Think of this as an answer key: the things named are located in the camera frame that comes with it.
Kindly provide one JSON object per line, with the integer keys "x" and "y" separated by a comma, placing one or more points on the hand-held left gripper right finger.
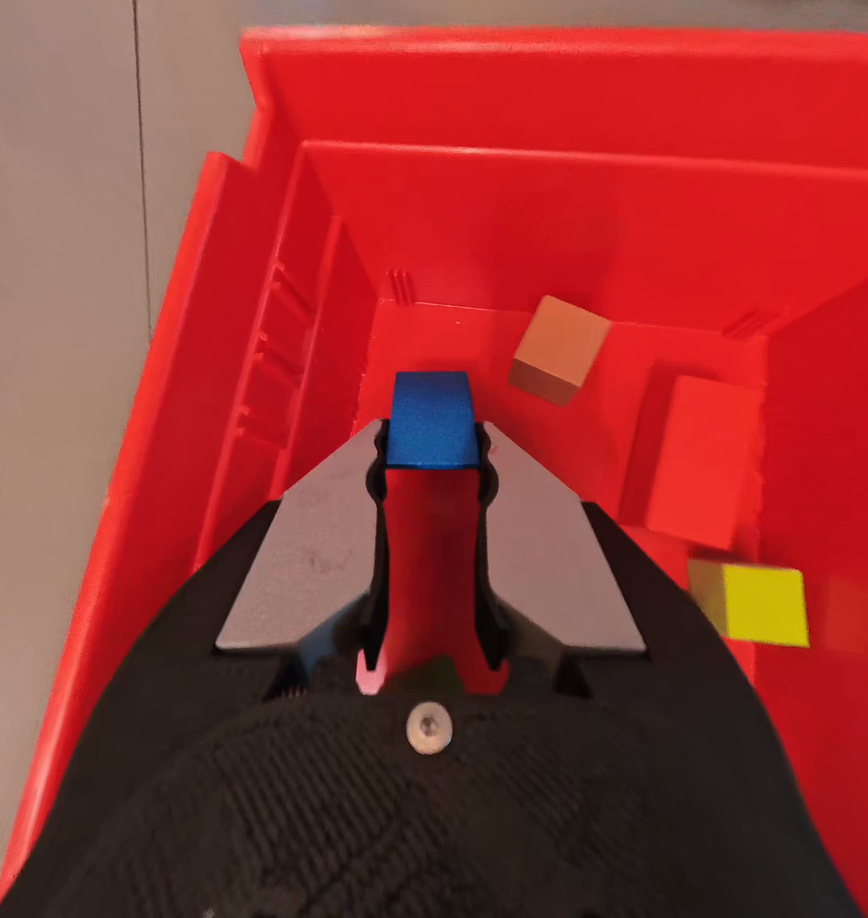
{"x": 556, "y": 574}

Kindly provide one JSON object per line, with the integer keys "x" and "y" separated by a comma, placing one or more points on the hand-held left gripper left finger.
{"x": 304, "y": 566}

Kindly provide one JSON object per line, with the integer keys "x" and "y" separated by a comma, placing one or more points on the red plastic bin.
{"x": 548, "y": 229}

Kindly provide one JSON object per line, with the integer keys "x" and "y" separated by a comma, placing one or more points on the red rectangular wooden block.
{"x": 692, "y": 466}

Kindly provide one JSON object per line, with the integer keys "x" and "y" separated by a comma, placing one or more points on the yellow wooden block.
{"x": 760, "y": 606}

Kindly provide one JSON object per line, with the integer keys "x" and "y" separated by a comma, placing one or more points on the dark blue wooden cube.
{"x": 434, "y": 423}

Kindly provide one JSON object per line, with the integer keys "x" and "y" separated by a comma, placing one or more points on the natural wooden block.
{"x": 559, "y": 344}

